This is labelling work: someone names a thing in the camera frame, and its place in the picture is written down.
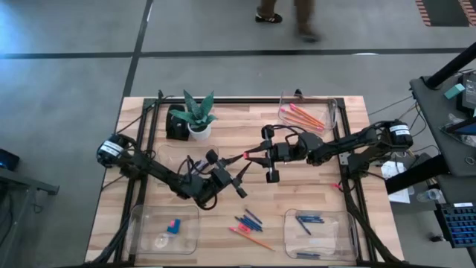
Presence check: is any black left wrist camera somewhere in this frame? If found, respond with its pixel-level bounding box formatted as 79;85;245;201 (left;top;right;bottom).
213;167;234;187

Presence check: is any grey side table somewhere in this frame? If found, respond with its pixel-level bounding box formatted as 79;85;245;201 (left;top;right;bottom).
408;72;476;178

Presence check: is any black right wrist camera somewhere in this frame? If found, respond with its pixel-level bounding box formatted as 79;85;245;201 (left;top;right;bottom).
275;143;295;163

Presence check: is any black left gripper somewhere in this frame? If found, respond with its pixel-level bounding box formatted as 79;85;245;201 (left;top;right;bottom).
206;149;253;199

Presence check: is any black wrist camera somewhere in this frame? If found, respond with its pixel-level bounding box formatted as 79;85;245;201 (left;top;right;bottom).
275;143;295;163
213;167;234;187

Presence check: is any green succulent plant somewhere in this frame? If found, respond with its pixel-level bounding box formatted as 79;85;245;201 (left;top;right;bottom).
169;89;219;133

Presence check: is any black right camera cable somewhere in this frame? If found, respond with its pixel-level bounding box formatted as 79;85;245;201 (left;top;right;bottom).
270;124;310;150

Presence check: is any black device with blue light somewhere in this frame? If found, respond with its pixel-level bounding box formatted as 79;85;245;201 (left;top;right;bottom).
0;147;21;171

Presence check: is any person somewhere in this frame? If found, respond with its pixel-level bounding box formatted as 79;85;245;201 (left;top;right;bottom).
254;0;324;44

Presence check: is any backlit black keyboard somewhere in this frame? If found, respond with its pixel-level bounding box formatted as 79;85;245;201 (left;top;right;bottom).
434;202;476;249

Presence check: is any dark grey table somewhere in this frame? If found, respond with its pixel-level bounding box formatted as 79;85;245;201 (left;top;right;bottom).
0;165;60;268

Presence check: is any black pole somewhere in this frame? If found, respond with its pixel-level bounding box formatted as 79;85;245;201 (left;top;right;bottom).
425;41;476;90

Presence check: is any large clear plastic bin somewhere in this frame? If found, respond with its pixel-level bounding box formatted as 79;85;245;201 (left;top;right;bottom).
125;204;201;257
283;208;359;262

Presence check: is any small clear plastic bin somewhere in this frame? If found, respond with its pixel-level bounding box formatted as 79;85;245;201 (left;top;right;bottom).
277;92;338;133
154;144;220;187

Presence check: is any black camera cable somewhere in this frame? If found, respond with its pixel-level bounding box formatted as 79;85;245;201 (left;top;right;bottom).
177;156;219;211
270;124;310;150

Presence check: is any black tablet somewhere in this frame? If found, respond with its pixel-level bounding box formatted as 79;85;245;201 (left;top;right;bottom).
444;117;476;137

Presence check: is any striped floor mat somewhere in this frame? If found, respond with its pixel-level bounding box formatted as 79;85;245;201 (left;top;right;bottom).
415;0;476;28

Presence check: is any white plant pot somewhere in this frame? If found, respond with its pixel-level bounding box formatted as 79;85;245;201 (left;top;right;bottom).
187;122;213;141

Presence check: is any white paper sheet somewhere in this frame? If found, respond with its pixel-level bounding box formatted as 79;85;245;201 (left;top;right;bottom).
381;160;416;205

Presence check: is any teal box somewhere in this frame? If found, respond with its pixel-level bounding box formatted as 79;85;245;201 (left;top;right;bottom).
443;83;466;101

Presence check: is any black left camera cable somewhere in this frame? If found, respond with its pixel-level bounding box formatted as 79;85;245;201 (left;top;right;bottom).
177;156;219;211

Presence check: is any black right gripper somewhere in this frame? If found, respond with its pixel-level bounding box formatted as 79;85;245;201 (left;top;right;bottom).
245;124;280;184

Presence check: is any clear water bottle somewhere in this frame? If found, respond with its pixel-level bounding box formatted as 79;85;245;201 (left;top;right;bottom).
415;188;443;204

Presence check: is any black crossbar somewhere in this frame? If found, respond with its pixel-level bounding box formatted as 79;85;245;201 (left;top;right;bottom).
385;153;453;196

